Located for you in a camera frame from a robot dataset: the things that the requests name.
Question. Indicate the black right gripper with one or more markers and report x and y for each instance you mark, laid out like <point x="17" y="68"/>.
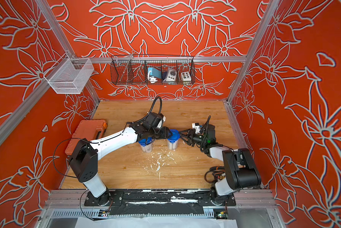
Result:
<point x="190" y="137"/>

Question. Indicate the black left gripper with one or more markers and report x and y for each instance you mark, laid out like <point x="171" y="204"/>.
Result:
<point x="165" y="135"/>

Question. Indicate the clear container blue lid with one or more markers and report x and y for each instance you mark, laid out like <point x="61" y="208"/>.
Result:
<point x="172" y="141"/>
<point x="146" y="145"/>

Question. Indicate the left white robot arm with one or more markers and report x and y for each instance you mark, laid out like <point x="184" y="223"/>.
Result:
<point x="85" y="157"/>

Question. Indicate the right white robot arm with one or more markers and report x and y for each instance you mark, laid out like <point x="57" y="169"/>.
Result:
<point x="238" y="164"/>

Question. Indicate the white button box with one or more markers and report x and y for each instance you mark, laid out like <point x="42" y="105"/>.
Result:
<point x="186" y="78"/>

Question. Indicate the white round dial device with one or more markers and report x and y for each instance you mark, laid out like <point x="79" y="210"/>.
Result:
<point x="170" y="76"/>

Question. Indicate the blue white item in basket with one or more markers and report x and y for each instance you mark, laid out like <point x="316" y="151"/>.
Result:
<point x="154" y="75"/>

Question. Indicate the red plastic tool case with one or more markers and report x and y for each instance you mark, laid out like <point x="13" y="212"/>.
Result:
<point x="88" y="129"/>

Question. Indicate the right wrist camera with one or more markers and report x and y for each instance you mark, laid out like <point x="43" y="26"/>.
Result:
<point x="197" y="127"/>

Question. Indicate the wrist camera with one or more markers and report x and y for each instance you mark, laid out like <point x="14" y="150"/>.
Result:
<point x="154" y="120"/>
<point x="197" y="127"/>

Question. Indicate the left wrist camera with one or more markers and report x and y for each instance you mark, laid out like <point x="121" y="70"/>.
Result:
<point x="154" y="120"/>

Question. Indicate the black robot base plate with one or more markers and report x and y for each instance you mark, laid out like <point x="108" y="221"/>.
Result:
<point x="119" y="197"/>

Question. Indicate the black wire wall basket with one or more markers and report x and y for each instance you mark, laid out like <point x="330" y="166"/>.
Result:
<point x="136" y="69"/>

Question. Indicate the clear acrylic wall bin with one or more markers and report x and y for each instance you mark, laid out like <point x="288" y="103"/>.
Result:
<point x="69" y="77"/>

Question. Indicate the aluminium frame corner post right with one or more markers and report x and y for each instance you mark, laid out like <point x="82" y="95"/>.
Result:
<point x="271" y="8"/>

